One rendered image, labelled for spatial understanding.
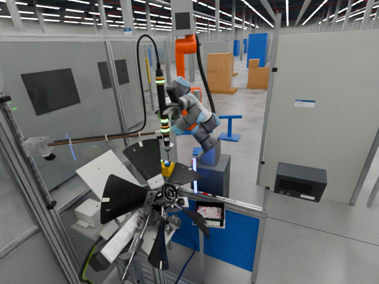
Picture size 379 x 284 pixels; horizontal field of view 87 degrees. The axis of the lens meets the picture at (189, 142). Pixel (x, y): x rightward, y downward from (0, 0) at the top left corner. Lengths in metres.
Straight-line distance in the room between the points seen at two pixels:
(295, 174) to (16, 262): 1.69
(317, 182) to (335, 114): 1.53
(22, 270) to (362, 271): 2.70
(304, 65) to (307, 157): 1.13
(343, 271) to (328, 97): 1.73
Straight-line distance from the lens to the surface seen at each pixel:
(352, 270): 2.67
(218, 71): 8.94
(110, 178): 1.00
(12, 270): 1.67
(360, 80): 2.73
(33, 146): 1.19
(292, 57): 2.63
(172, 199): 1.15
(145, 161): 1.21
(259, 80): 10.11
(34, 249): 1.68
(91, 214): 1.56
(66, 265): 1.71
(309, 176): 1.36
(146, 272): 2.25
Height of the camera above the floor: 1.95
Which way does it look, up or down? 26 degrees down
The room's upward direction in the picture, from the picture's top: 3 degrees counter-clockwise
